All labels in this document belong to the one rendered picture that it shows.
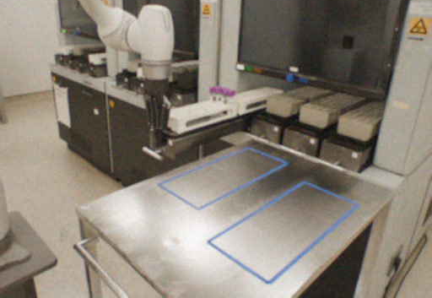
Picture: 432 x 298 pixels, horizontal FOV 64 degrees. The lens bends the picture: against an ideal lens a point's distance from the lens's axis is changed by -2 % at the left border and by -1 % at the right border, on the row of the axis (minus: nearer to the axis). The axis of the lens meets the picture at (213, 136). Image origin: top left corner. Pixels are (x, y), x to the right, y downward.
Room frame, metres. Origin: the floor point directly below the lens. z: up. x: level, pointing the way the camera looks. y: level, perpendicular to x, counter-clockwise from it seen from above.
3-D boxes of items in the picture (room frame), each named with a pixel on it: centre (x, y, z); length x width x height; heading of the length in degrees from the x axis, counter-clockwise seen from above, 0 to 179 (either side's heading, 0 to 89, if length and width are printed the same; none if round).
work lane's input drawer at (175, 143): (1.32, -0.04, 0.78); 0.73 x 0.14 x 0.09; 137
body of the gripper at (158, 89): (1.07, 0.19, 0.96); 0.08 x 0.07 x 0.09; 47
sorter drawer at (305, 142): (1.38, -0.53, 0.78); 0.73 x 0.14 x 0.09; 137
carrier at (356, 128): (1.11, -0.48, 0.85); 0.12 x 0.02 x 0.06; 46
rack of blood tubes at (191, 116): (1.22, 0.05, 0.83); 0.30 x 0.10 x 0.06; 137
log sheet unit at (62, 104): (2.55, 1.20, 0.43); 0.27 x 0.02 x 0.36; 47
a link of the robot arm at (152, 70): (1.07, 0.19, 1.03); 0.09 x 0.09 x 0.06
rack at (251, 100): (1.45, -0.17, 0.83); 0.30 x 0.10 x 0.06; 137
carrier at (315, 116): (1.21, -0.36, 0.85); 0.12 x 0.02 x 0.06; 46
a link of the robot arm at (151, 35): (1.08, 0.20, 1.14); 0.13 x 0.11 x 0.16; 53
